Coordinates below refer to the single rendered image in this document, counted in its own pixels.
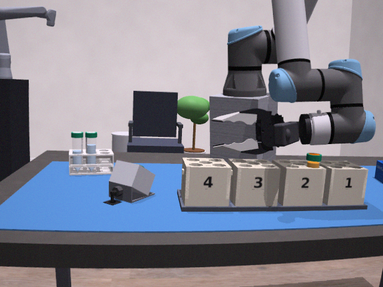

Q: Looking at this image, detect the blue tube rack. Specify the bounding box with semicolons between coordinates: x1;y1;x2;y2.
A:
375;160;383;183

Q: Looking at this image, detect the white tube rack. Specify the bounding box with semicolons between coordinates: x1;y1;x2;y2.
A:
69;149;114;175

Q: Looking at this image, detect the beige bucket adapter block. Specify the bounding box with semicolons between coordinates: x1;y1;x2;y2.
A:
228;158;281;206
320;161;369;206
181;158;232;206
272;160;326;206

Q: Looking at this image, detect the blue bench mat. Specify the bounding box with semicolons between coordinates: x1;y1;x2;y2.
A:
0;161;383;233

